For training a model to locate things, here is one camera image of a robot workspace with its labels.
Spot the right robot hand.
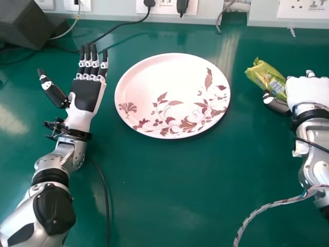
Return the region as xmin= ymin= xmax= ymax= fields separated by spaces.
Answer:
xmin=262 ymin=69 xmax=329 ymax=127

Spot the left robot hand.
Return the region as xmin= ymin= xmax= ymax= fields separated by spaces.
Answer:
xmin=37 ymin=43 xmax=109 ymax=142

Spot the yellow-green biscuit packet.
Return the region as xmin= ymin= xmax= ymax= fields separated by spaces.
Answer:
xmin=244 ymin=56 xmax=288 ymax=101

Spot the white double socket plate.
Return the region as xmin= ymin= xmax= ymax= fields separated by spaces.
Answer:
xmin=277 ymin=0 xmax=329 ymax=19

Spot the plate with brown leaf pattern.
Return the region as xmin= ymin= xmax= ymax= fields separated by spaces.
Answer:
xmin=114 ymin=52 xmax=231 ymax=139

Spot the dark grey box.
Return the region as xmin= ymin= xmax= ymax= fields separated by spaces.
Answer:
xmin=0 ymin=0 xmax=69 ymax=51

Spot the long white socket strip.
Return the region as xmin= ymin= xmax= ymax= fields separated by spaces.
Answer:
xmin=135 ymin=0 xmax=198 ymax=15

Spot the black plug adapter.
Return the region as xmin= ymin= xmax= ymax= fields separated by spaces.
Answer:
xmin=176 ymin=0 xmax=190 ymax=18

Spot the grey corrugated hose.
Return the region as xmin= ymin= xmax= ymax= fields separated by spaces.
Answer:
xmin=225 ymin=0 xmax=250 ymax=13

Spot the grey cable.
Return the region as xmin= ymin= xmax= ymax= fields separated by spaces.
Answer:
xmin=215 ymin=0 xmax=237 ymax=34

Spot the black plug with cable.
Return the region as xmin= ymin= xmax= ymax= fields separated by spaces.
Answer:
xmin=88 ymin=0 xmax=155 ymax=47

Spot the white striped wrapped cable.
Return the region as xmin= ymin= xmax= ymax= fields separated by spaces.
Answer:
xmin=232 ymin=184 xmax=329 ymax=247

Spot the thick black cable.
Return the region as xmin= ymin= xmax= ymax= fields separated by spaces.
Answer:
xmin=87 ymin=156 xmax=112 ymax=247

